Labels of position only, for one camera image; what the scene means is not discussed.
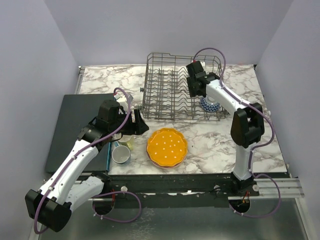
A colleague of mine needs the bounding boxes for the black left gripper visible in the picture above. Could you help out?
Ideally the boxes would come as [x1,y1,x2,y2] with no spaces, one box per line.
[110,109,150,136]

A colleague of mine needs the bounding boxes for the pale yellow mug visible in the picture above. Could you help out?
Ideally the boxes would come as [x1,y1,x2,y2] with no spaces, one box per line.
[118,135,134,151]

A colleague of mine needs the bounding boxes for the orange blue patterned bowl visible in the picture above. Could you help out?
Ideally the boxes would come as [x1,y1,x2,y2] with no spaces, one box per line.
[199,97,221,113]

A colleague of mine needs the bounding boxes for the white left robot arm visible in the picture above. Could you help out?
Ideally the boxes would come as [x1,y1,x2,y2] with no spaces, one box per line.
[25,100,149,235]

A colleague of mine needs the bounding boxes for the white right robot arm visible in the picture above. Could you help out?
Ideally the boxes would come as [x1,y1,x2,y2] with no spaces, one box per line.
[186,61,265,196]

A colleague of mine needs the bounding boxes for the blue mug white inside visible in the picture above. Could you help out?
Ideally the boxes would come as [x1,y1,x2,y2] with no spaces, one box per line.
[111,145,131,164]

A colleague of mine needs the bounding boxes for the orange polka dot plate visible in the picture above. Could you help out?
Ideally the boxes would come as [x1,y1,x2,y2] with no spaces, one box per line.
[146,127,188,166]

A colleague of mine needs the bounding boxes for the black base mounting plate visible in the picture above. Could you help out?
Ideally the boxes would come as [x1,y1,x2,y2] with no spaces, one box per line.
[91,173,290,213]

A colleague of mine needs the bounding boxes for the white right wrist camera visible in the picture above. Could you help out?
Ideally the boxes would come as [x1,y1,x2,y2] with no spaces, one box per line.
[192,60,206,69]

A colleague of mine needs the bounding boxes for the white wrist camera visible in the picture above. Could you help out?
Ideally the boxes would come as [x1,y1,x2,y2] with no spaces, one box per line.
[192,60,206,69]
[114,93,134,109]

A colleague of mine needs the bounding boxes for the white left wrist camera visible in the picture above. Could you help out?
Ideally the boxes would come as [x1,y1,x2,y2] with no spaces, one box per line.
[114,93,134,109]

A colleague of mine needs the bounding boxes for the grey wire dish rack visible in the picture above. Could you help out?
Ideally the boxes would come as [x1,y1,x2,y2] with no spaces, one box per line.
[140,52,229,121]

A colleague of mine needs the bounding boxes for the dark network switch box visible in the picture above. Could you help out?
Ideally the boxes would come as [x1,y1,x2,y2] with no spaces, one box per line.
[44,93,114,175]

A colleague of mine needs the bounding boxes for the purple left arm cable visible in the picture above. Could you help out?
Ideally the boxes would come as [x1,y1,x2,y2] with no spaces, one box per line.
[33,87,142,235]

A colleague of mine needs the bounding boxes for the aluminium rail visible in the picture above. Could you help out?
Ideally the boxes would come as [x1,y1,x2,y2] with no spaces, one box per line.
[41,176,305,201]

